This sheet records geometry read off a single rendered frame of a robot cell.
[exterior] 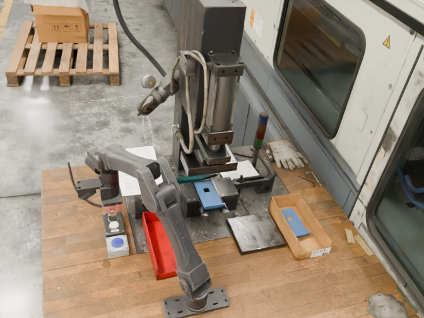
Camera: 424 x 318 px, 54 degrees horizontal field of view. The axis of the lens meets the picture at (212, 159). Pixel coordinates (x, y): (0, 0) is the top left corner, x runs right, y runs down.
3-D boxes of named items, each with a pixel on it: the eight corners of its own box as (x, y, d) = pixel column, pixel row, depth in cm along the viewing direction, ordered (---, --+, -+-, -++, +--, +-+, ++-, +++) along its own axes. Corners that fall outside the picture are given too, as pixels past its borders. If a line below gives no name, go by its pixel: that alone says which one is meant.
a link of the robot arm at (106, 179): (95, 179, 138) (94, 163, 133) (110, 171, 141) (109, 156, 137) (108, 190, 134) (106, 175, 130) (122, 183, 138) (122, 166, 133)
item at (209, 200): (205, 212, 148) (206, 206, 146) (194, 183, 159) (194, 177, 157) (224, 209, 150) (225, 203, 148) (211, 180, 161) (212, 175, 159)
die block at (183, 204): (185, 218, 156) (187, 204, 151) (178, 199, 163) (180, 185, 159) (235, 209, 162) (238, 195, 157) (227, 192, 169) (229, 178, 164)
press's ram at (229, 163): (187, 185, 144) (194, 111, 126) (170, 141, 163) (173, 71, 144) (236, 178, 149) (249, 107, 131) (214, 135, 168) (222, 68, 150)
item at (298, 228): (294, 241, 152) (296, 236, 150) (276, 211, 163) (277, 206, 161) (311, 238, 154) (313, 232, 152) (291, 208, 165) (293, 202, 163)
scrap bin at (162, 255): (156, 281, 134) (156, 269, 130) (142, 223, 152) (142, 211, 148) (192, 273, 137) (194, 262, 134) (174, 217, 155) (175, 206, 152)
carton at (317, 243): (296, 262, 146) (301, 247, 141) (267, 211, 164) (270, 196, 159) (328, 255, 150) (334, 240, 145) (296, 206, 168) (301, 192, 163)
